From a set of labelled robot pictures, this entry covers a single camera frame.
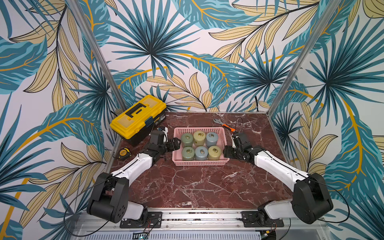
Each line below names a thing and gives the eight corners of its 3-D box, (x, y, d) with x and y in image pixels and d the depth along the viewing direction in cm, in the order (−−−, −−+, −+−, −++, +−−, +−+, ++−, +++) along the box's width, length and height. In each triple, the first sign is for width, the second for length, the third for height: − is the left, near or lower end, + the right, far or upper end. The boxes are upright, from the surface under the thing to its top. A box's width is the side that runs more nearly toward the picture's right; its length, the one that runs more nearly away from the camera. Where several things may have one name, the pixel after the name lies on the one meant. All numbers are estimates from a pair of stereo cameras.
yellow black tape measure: (118, 159, 94) (116, 157, 92) (121, 149, 99) (120, 147, 97) (130, 159, 94) (128, 157, 92) (132, 149, 99) (131, 147, 97)
